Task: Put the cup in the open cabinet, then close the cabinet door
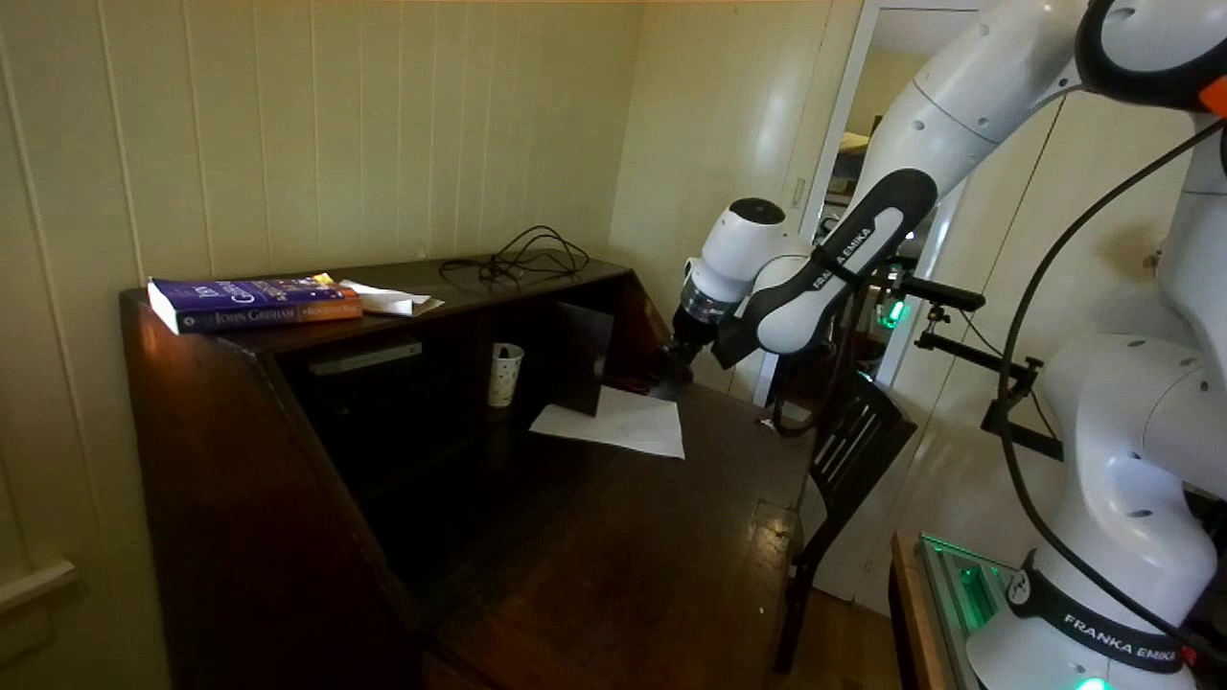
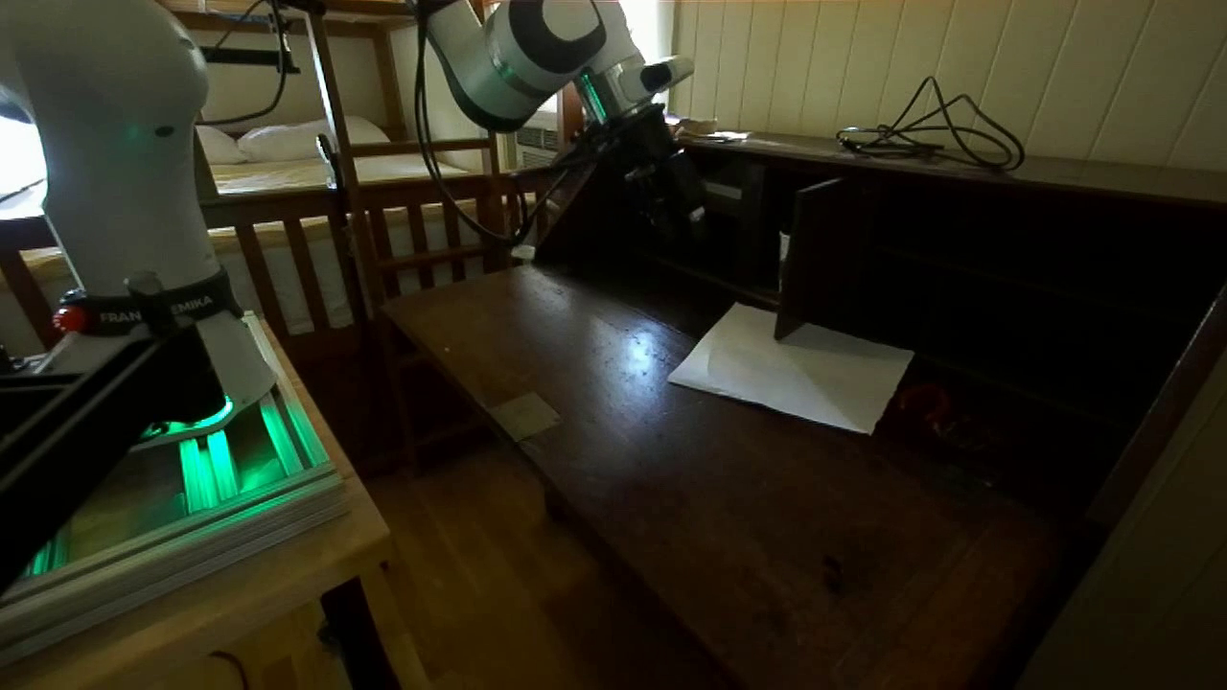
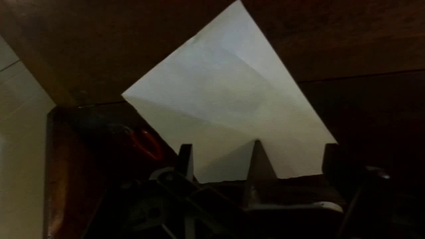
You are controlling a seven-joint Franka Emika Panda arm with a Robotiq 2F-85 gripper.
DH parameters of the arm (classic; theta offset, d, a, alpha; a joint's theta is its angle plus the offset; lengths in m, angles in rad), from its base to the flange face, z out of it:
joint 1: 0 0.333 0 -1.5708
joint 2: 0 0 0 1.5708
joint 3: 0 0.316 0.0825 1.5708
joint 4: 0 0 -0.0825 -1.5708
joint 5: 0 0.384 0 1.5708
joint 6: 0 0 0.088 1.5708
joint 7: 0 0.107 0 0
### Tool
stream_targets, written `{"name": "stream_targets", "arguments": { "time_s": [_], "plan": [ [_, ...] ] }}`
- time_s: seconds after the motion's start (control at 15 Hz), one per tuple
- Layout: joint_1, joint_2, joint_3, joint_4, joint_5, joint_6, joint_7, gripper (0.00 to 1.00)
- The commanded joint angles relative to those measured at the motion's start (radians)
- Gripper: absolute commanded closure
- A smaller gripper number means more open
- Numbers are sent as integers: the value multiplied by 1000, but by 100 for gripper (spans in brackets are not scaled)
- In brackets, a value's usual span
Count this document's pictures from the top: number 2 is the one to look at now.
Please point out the light wooden table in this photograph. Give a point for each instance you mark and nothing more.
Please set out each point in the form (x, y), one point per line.
(255, 600)

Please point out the white pillow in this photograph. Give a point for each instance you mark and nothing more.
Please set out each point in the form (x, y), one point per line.
(290, 140)

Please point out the small tan sticky note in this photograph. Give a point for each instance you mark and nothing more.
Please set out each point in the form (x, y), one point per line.
(526, 414)

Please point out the dark wooden slatted chair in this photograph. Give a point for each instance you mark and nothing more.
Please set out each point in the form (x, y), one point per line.
(423, 193)

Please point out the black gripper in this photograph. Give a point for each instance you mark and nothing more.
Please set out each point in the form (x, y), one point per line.
(645, 160)

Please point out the white mattress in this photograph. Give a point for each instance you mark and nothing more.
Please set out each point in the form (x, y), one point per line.
(386, 169)

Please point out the white paper sheet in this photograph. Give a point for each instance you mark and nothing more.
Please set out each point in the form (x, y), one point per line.
(806, 376)

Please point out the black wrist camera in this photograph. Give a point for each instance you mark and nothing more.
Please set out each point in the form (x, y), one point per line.
(666, 73)

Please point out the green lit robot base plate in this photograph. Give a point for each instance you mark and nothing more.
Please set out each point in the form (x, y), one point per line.
(232, 486)

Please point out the dark wooden secretary desk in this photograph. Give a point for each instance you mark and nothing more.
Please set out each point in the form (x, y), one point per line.
(769, 538)

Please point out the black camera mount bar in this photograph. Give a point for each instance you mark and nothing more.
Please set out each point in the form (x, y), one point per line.
(232, 57)

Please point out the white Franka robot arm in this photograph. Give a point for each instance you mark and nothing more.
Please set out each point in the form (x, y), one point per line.
(101, 167)

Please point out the small wooden cabinet door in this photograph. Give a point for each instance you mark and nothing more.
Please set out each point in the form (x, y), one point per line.
(806, 253)

